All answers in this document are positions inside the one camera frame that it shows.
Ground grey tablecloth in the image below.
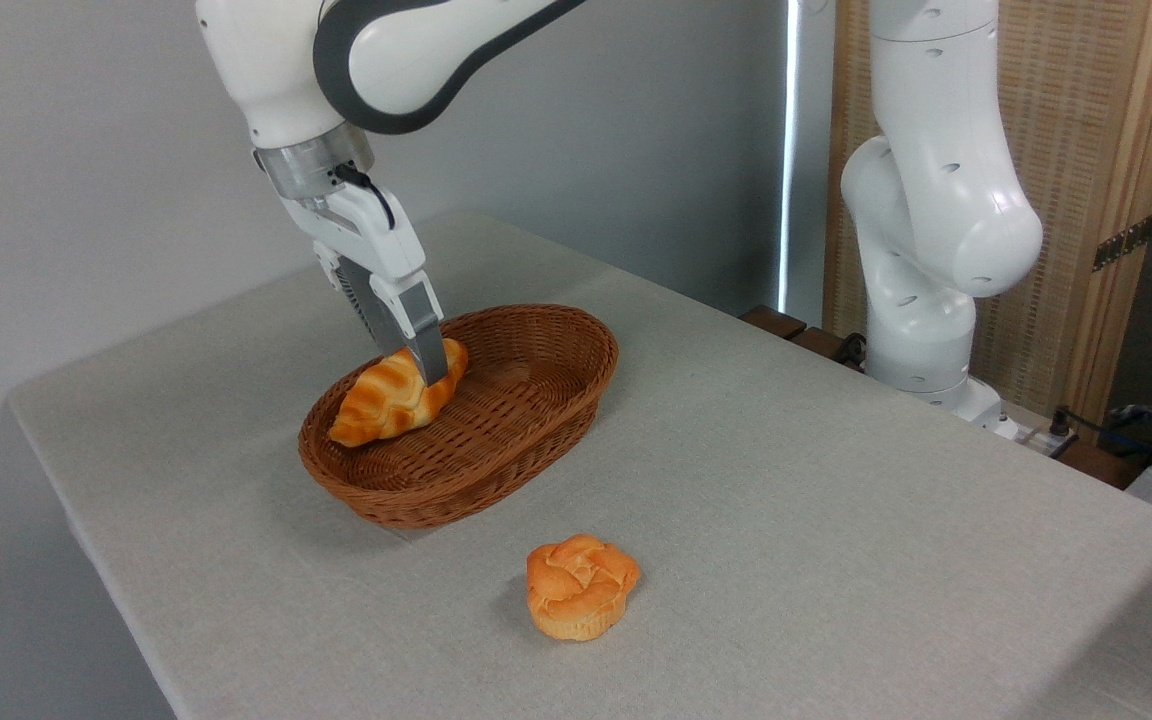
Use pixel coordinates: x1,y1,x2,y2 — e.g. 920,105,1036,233
8,212,1152,720

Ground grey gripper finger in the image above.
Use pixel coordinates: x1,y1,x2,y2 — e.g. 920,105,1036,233
316,242,400,357
372,272,450,387

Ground brown oval wicker basket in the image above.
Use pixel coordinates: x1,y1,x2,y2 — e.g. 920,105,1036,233
298,304,620,529

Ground brown wooden board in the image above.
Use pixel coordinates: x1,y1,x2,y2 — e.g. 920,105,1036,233
1056,440,1149,491

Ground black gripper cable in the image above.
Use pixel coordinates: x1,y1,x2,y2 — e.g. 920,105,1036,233
334,165,397,229

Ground metal screen hinge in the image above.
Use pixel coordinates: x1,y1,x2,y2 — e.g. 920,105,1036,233
1093,215,1152,273

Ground golden striped croissant bread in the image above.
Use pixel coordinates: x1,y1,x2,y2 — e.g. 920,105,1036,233
328,338,469,448

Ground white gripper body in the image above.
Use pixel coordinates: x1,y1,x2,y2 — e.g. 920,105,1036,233
281,183,428,292

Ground round orange bun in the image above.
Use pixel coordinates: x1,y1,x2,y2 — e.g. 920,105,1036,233
526,534,641,642

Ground dark brown wooden block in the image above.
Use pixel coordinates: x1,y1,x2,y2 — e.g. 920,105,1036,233
791,326,849,363
739,305,807,341

